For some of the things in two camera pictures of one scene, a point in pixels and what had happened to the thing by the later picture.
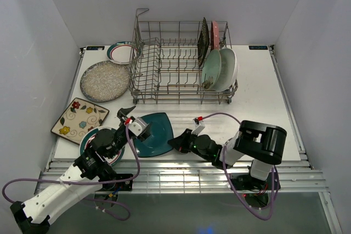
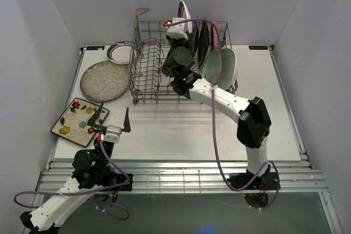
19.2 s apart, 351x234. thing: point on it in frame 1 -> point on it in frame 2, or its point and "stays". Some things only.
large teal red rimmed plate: x=90 y=131 -> x=184 y=12
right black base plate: x=247 y=182 stays
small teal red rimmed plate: x=124 y=52 stays
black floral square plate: x=203 y=42 stays
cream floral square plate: x=80 y=116 stays
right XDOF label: x=258 y=47 stays
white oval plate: x=229 y=70 stays
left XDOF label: x=95 y=47 stays
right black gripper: x=180 y=142 -> x=184 y=41
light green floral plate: x=211 y=69 stays
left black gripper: x=123 y=112 -> x=93 y=119
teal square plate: x=161 y=138 -> x=193 y=37
